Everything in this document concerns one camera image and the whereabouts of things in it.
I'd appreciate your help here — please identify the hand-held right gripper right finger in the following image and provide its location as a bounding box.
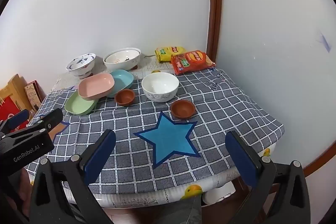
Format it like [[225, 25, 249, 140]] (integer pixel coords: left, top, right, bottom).
[[225, 131, 311, 224]]

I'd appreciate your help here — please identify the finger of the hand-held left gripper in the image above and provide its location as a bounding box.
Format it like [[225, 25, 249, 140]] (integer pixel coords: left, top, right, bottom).
[[0, 109, 30, 135], [16, 108, 64, 135]]

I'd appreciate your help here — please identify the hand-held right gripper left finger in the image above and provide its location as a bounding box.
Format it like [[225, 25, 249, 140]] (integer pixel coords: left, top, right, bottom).
[[28, 129, 116, 224]]

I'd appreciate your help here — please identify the green plate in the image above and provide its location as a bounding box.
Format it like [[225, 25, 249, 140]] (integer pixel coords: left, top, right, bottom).
[[64, 89, 99, 116]]

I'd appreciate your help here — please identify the pink plate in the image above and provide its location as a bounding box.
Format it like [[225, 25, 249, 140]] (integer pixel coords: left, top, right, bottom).
[[78, 73, 115, 101]]

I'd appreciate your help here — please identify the small brown bowl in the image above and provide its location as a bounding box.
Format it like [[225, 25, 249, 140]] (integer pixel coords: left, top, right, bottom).
[[170, 100, 196, 119], [115, 89, 136, 106]]

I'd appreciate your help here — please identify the teal plate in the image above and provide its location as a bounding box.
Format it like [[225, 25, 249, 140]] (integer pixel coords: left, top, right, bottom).
[[107, 69, 134, 98]]

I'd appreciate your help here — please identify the white bowl with grey pattern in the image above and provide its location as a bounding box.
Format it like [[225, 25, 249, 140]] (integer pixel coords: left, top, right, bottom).
[[141, 72, 179, 103]]

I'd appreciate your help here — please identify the red paper bag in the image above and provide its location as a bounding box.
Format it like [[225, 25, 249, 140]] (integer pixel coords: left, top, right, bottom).
[[0, 97, 30, 130]]

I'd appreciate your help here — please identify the patterned book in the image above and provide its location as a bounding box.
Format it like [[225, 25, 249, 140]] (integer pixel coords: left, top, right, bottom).
[[24, 80, 42, 111]]

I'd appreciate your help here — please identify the wooden side table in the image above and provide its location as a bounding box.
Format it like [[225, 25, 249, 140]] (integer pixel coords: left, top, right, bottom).
[[0, 73, 28, 104]]

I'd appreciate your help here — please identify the white plastic container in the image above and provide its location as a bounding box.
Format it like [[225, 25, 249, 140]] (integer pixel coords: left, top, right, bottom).
[[202, 182, 236, 206]]

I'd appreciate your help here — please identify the grey checked tablecloth with stars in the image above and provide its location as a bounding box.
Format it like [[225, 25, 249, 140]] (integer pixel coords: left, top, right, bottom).
[[25, 67, 285, 194]]

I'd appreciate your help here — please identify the blue patterned footed bowl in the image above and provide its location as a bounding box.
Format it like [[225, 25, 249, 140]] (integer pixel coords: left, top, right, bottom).
[[66, 53, 96, 79]]

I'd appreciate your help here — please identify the brown wooden baseboard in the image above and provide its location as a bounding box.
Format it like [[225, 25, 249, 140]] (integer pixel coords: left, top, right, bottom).
[[303, 153, 327, 178]]

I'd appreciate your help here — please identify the large white printed bowl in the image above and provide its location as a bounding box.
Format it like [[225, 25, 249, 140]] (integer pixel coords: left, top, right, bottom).
[[103, 48, 141, 72]]

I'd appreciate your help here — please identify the red chip bag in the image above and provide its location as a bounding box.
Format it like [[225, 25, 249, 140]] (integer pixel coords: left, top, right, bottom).
[[171, 50, 216, 76]]

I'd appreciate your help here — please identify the yellow chip bag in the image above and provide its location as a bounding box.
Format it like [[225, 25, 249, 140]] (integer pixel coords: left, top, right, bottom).
[[154, 46, 186, 64]]

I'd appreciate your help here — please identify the brown wooden door frame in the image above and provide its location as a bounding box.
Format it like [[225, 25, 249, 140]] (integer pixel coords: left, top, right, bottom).
[[205, 0, 223, 65]]

